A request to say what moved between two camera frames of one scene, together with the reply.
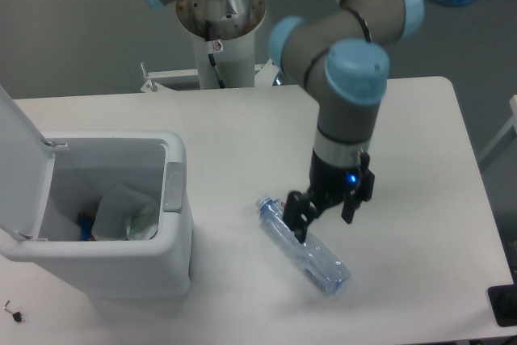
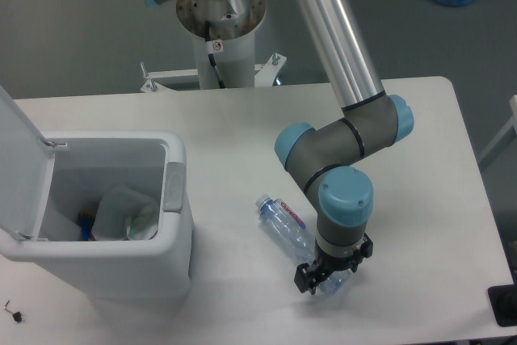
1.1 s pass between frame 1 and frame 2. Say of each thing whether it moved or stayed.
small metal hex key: stayed
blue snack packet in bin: stayed
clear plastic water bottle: stayed
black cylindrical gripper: moved
